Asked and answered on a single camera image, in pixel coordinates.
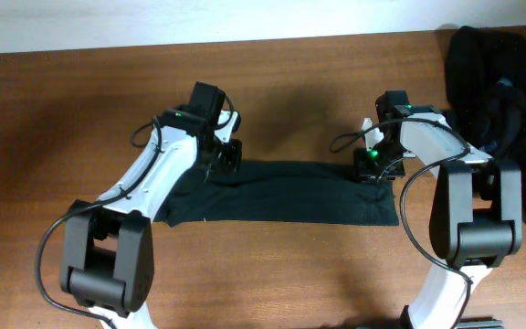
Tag black t-shirt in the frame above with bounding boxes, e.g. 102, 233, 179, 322
154, 160, 399, 228

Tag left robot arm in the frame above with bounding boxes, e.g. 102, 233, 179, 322
60, 82, 241, 328

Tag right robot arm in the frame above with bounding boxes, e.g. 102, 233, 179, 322
354, 90, 522, 329

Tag pile of black clothes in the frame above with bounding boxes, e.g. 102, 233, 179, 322
444, 26, 526, 223

